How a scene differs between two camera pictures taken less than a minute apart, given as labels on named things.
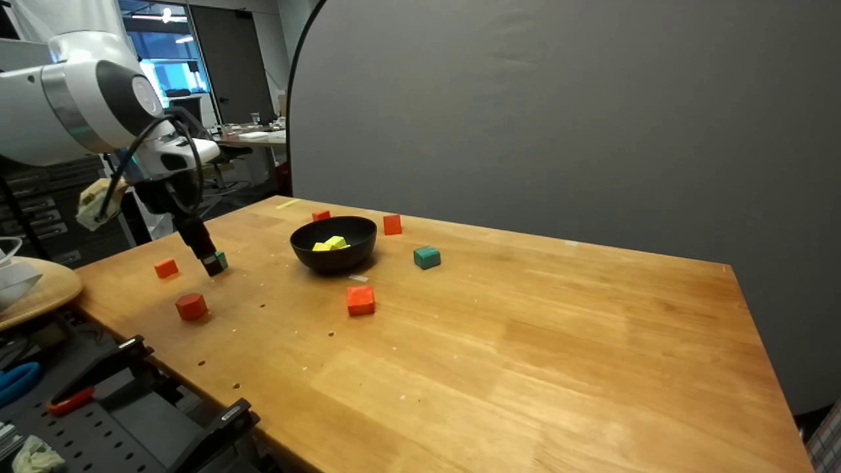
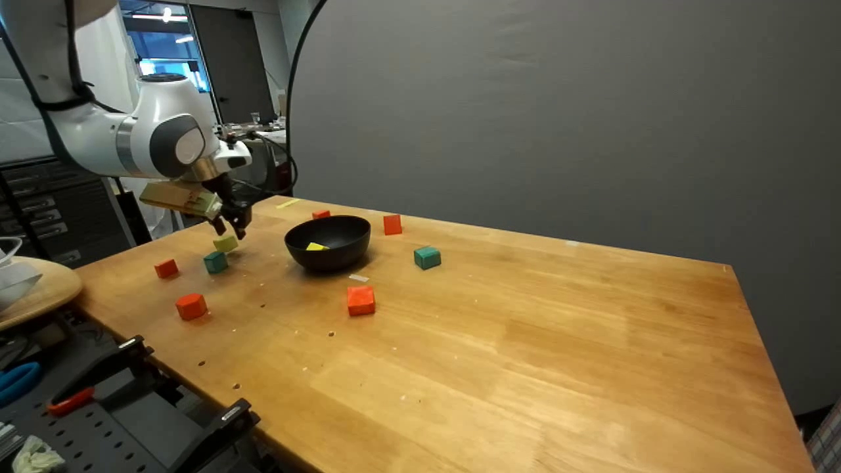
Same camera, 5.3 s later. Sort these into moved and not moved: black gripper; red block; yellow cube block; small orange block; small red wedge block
Moved: black gripper; yellow cube block
Not moved: red block; small orange block; small red wedge block
